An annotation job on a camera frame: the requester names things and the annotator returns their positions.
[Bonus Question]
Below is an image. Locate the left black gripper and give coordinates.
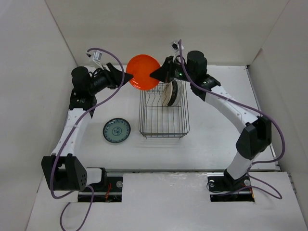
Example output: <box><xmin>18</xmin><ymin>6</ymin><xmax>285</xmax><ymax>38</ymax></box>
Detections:
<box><xmin>88</xmin><ymin>63</ymin><xmax>132</xmax><ymax>95</ymax></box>

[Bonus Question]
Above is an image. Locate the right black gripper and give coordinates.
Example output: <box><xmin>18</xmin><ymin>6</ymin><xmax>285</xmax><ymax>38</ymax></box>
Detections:
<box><xmin>149</xmin><ymin>56</ymin><xmax>195</xmax><ymax>83</ymax></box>

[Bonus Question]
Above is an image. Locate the black plate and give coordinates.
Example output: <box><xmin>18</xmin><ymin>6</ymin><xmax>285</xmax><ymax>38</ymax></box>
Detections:
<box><xmin>167</xmin><ymin>80</ymin><xmax>179</xmax><ymax>106</ymax></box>

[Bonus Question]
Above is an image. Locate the orange plate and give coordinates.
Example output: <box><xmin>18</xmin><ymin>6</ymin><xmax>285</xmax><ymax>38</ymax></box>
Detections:
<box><xmin>126</xmin><ymin>54</ymin><xmax>161</xmax><ymax>90</ymax></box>

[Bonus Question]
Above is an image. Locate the cream floral plate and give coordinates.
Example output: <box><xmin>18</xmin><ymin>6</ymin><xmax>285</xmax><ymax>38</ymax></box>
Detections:
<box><xmin>161</xmin><ymin>83</ymin><xmax>173</xmax><ymax>106</ymax></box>

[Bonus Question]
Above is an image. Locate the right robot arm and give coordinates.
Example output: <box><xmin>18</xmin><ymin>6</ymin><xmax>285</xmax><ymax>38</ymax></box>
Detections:
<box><xmin>150</xmin><ymin>51</ymin><xmax>271</xmax><ymax>193</ymax></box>

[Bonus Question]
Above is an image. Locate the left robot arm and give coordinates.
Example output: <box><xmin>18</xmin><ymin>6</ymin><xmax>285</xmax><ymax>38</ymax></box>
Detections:
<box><xmin>41</xmin><ymin>63</ymin><xmax>133</xmax><ymax>191</ymax></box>

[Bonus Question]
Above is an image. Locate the blue patterned plate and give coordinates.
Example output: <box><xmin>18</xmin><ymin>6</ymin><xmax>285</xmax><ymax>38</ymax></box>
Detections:
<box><xmin>103</xmin><ymin>118</ymin><xmax>131</xmax><ymax>144</ymax></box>

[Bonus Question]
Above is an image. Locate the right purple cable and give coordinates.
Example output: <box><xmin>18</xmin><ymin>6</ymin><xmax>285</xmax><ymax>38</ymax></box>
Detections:
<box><xmin>178</xmin><ymin>39</ymin><xmax>286</xmax><ymax>199</ymax></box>

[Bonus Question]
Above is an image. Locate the purple cable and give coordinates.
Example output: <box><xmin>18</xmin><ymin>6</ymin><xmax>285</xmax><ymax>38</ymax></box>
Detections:
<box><xmin>178</xmin><ymin>39</ymin><xmax>286</xmax><ymax>199</ymax></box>
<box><xmin>50</xmin><ymin>47</ymin><xmax>125</xmax><ymax>231</ymax></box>

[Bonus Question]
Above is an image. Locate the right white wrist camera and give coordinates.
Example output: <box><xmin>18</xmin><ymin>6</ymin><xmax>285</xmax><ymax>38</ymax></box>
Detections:
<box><xmin>170</xmin><ymin>41</ymin><xmax>180</xmax><ymax>61</ymax></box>

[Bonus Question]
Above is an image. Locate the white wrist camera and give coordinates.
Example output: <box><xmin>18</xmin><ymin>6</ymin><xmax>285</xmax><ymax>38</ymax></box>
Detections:
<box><xmin>170</xmin><ymin>41</ymin><xmax>180</xmax><ymax>61</ymax></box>
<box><xmin>87</xmin><ymin>50</ymin><xmax>103</xmax><ymax>69</ymax></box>

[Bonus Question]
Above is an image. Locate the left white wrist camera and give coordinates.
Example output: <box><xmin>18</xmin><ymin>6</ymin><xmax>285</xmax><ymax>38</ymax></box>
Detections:
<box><xmin>87</xmin><ymin>50</ymin><xmax>103</xmax><ymax>69</ymax></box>

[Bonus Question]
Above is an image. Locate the grey wire dish rack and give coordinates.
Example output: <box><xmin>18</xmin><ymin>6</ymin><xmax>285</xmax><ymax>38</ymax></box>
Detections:
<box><xmin>139</xmin><ymin>81</ymin><xmax>190</xmax><ymax>139</ymax></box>

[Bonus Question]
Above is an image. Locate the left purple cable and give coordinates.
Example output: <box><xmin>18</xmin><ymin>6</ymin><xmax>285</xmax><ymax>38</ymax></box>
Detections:
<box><xmin>50</xmin><ymin>47</ymin><xmax>125</xmax><ymax>231</ymax></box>

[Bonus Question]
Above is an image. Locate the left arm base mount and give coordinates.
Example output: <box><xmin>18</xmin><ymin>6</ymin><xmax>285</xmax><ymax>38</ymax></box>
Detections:
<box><xmin>86</xmin><ymin>168</ymin><xmax>124</xmax><ymax>203</ymax></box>

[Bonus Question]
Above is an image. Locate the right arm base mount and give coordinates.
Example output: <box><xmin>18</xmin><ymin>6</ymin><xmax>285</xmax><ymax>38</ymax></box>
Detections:
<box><xmin>206</xmin><ymin>173</ymin><xmax>255</xmax><ymax>202</ymax></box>

